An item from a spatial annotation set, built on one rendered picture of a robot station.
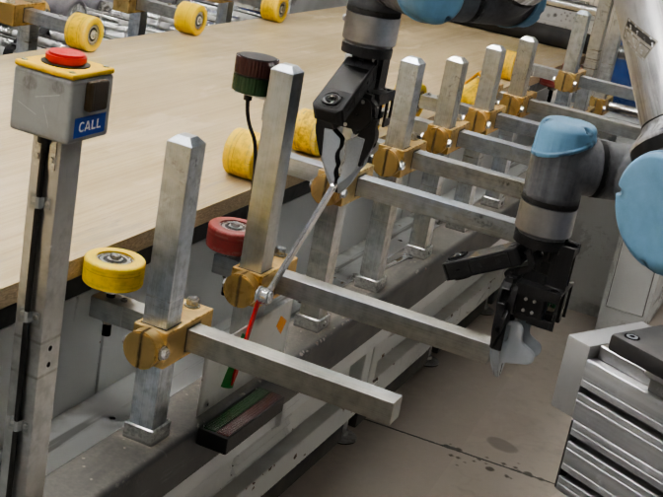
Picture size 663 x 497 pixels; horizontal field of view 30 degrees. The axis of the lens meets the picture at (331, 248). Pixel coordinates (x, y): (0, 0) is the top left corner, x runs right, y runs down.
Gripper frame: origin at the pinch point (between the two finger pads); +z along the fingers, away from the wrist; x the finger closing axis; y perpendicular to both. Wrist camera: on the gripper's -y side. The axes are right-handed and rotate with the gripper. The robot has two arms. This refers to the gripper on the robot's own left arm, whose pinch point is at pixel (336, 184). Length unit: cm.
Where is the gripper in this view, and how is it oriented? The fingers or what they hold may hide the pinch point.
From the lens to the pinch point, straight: 175.0
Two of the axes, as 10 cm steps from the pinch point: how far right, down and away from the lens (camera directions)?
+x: -8.9, -2.8, 3.4
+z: -1.7, 9.3, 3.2
